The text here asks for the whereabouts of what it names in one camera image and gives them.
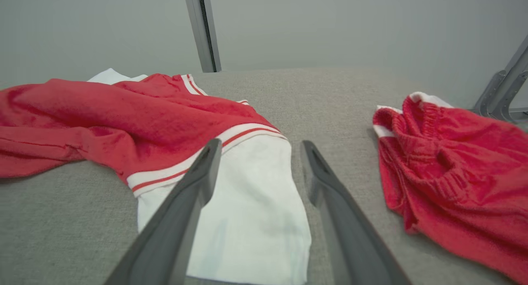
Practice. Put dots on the red shorts with white stripes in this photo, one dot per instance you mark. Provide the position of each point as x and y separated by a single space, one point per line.
462 165

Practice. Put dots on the grey metal frame bracket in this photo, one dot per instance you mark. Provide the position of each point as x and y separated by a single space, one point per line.
503 87

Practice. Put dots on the grey metal partition post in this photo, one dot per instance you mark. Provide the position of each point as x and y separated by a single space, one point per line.
202 29

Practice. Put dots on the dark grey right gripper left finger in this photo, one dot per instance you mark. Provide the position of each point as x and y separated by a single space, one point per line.
173 227

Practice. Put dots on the red and white basketball jersey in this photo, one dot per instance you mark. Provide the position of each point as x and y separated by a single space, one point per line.
144 124

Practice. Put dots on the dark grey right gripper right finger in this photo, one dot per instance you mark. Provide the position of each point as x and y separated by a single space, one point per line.
350 235

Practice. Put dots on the grey fabric padded bench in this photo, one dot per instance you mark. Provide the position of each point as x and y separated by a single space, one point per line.
330 103

